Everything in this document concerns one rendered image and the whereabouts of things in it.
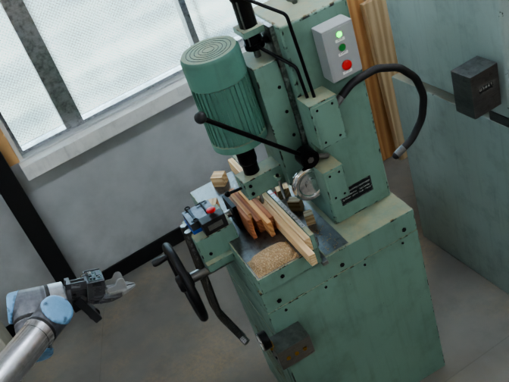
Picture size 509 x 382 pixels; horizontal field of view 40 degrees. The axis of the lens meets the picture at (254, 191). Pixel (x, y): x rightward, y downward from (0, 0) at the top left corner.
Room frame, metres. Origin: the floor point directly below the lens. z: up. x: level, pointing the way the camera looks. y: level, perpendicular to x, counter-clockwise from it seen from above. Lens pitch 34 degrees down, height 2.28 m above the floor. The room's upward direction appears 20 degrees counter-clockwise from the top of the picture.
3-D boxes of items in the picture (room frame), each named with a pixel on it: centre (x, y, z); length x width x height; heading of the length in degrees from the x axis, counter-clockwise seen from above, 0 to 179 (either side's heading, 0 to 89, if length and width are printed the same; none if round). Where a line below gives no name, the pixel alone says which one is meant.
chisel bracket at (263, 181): (1.87, -0.03, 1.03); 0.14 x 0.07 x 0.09; 104
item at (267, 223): (1.86, 0.02, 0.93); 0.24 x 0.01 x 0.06; 14
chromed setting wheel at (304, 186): (1.78, -0.17, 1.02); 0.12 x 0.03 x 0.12; 104
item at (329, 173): (1.76, -0.23, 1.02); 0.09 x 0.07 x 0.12; 14
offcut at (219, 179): (2.14, 0.10, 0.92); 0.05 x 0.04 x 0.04; 61
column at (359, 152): (1.94, -0.30, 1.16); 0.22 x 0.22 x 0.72; 14
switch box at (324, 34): (1.81, -0.36, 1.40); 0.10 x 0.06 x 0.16; 104
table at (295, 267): (1.87, 0.10, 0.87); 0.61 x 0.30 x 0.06; 14
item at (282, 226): (1.82, -0.03, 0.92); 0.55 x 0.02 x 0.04; 14
